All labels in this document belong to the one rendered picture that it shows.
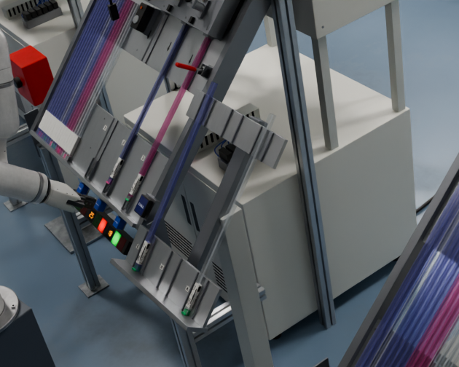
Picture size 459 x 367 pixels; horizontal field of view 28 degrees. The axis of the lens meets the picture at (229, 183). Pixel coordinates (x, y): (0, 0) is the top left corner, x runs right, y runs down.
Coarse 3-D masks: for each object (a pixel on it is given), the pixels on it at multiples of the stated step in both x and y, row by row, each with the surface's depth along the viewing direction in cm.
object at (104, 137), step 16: (96, 112) 268; (96, 128) 266; (112, 128) 260; (128, 128) 256; (80, 144) 270; (96, 144) 264; (112, 144) 259; (144, 144) 248; (80, 160) 268; (96, 160) 262; (112, 160) 257; (128, 160) 252; (144, 160) 247; (160, 160) 242; (96, 176) 261; (128, 176) 250; (144, 176) 245; (112, 192) 254; (128, 192) 248; (144, 192) 244; (128, 208) 246
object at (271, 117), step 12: (264, 132) 202; (252, 156) 204; (252, 168) 204; (240, 180) 205; (240, 192) 205; (228, 216) 206; (216, 240) 207; (216, 252) 208; (204, 264) 209; (204, 276) 209
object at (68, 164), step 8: (48, 144) 280; (56, 152) 275; (64, 160) 270; (72, 168) 266; (80, 176) 262; (88, 184) 259; (96, 192) 255; (104, 200) 252; (112, 200) 252; (112, 208) 248; (120, 208) 248; (120, 216) 245; (128, 216) 244
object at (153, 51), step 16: (160, 16) 257; (160, 32) 255; (176, 32) 250; (192, 32) 245; (224, 32) 236; (128, 48) 264; (144, 48) 259; (160, 48) 253; (192, 48) 243; (208, 48) 239; (160, 64) 252; (176, 80) 245; (192, 80) 240
